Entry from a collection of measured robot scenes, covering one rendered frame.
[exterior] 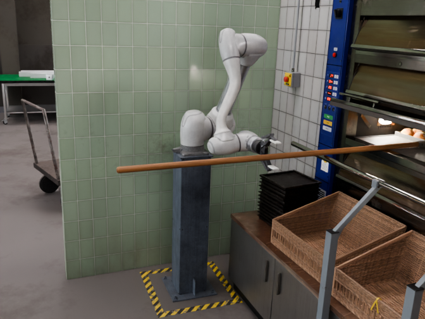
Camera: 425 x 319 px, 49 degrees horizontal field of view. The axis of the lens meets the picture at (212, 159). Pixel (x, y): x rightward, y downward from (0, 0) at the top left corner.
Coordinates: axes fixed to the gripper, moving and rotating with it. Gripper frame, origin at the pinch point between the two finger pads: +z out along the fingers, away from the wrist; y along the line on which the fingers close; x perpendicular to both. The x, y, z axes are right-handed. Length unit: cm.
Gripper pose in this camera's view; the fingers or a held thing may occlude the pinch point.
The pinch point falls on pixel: (276, 156)
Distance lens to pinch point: 235.7
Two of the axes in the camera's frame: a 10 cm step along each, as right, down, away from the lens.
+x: -9.3, 0.7, -3.6
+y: -0.4, 9.6, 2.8
